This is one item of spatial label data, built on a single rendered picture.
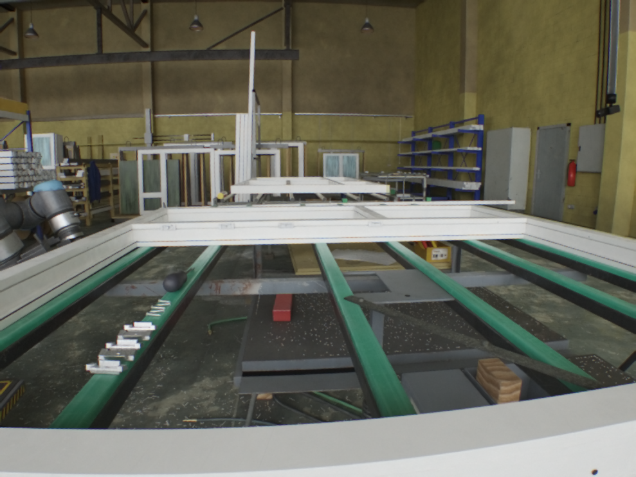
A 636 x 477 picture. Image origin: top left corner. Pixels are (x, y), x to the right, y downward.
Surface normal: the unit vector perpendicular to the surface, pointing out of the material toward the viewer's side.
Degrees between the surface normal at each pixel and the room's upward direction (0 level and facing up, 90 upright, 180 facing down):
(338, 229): 90
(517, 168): 90
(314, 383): 0
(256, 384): 0
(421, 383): 0
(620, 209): 90
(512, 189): 90
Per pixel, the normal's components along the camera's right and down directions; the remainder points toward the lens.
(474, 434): 0.00, -0.98
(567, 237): -0.99, 0.02
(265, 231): 0.11, 0.19
